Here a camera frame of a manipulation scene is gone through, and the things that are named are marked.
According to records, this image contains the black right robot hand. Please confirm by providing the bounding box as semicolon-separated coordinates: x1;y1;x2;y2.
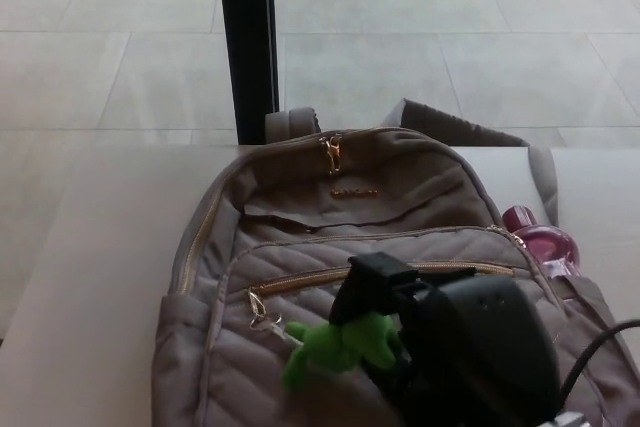
328;253;560;427

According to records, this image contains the green plush keychain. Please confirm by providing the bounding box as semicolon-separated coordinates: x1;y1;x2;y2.
248;287;400;392

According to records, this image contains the purple plastic water bottle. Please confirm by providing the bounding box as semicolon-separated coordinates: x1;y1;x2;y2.
501;204;580;280

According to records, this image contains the grey quilted backpack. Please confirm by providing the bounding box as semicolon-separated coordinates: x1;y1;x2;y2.
155;96;640;427

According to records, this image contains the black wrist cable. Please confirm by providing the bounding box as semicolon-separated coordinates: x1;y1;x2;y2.
539;319;640;427

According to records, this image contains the black vertical window frame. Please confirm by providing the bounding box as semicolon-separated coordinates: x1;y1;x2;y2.
214;0;280;147

